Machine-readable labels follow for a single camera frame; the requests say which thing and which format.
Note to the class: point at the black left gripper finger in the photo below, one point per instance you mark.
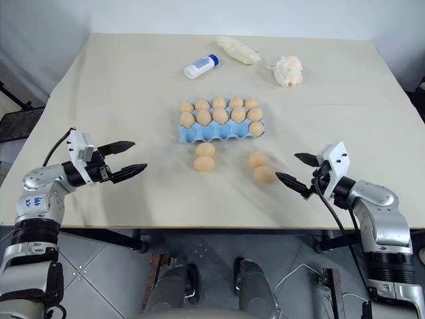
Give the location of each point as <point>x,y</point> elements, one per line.
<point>116,147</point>
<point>129,171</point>

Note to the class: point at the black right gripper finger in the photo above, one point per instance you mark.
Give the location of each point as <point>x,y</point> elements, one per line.
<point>307,159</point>
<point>293,182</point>

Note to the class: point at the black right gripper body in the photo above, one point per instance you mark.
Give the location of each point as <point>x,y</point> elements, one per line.
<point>319,181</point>

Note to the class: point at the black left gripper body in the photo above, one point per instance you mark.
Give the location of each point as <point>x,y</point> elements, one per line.
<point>99,167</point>

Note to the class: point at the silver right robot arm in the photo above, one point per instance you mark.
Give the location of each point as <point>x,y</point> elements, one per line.
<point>382,216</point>

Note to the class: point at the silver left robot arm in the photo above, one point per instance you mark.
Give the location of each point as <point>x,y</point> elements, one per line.
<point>40,206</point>

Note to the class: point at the blue egg carton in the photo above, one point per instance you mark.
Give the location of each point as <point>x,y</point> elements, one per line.
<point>212,133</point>

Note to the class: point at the tan egg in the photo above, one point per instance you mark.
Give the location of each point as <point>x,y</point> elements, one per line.
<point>251,103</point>
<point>236,102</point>
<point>238,114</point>
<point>257,158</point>
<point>220,116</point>
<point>264,174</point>
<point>204,118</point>
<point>187,120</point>
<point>186,107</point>
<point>205,149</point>
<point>256,129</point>
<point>202,105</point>
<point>254,114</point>
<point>219,102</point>
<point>204,164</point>

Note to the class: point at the cream table cloth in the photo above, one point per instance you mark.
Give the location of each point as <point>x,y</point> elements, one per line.
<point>133,99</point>

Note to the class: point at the dark grey box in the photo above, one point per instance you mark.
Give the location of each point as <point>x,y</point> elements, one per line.
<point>20,128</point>

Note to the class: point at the dark rounded robot leg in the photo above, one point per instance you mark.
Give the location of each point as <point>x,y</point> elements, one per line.
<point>179,285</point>
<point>254,285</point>

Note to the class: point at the rusty metal bar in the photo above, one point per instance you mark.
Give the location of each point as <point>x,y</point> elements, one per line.
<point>156,279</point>
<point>333,292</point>

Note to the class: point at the black stand bar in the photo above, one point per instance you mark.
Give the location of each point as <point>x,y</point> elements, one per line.
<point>15,94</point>

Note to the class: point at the white bottle with blue cap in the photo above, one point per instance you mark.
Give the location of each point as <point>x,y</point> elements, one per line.
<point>199,66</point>

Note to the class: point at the clear bag of white grains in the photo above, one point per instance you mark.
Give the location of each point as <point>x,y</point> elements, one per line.
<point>237,50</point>

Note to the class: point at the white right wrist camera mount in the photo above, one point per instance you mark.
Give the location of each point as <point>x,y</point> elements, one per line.
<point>333,159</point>

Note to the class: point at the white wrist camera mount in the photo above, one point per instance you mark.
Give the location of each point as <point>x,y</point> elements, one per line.
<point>333,159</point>
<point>79,146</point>

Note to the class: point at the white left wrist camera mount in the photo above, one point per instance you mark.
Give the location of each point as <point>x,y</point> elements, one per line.
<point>79,146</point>

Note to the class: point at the black table frame leg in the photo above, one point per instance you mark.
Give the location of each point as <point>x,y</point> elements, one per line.
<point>126,241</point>
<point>335,244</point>

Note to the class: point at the black equipment at wall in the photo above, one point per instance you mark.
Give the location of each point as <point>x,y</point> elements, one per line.
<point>420,99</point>

